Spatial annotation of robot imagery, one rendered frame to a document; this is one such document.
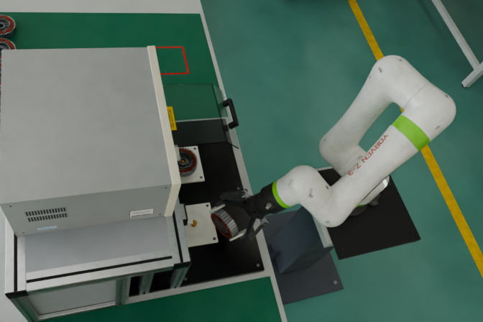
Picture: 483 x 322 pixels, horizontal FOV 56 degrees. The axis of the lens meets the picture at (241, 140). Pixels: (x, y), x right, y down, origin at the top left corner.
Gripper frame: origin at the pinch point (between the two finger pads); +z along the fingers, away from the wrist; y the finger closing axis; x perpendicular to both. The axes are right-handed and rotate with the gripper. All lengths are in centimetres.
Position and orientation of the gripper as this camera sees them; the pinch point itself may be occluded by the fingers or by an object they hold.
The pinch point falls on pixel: (225, 222)
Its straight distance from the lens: 156.7
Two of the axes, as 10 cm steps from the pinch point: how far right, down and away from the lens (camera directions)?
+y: 5.8, 8.1, 0.8
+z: -7.0, 4.4, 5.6
